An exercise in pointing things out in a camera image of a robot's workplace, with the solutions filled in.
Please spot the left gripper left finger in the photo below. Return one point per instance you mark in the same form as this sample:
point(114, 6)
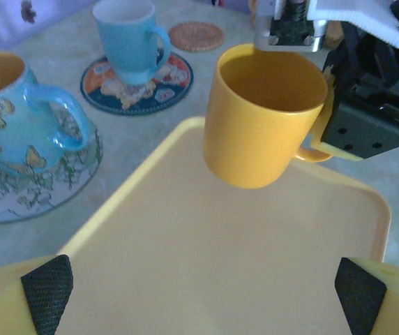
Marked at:
point(4, 303)

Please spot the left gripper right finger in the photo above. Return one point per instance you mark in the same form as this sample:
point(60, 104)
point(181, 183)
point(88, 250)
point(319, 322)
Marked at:
point(391, 303)

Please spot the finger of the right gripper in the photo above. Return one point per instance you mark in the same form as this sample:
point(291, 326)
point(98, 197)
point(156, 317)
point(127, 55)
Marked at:
point(328, 87)
point(367, 132)

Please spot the plain yellow mug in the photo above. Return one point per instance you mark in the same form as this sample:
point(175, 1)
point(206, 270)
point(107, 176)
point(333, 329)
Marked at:
point(255, 139)

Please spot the large bunny flower coaster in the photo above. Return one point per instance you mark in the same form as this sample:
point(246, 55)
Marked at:
point(46, 188)

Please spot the tan rattan coaster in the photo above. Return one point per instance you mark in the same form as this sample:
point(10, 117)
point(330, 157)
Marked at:
point(196, 36)

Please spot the dark blue cartoon coaster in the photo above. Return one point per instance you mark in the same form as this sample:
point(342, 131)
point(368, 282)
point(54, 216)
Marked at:
point(171, 83)

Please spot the blue butterfly mug yellow inside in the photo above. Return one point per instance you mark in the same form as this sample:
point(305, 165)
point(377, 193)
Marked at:
point(11, 115)

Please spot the light blue footed mug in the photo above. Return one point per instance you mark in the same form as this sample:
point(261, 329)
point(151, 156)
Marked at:
point(126, 42)

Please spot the brown teddy bear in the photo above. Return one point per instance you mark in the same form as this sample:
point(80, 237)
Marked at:
point(333, 35)

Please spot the yellow serving tray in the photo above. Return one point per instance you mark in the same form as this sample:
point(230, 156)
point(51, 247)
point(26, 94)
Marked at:
point(220, 261)

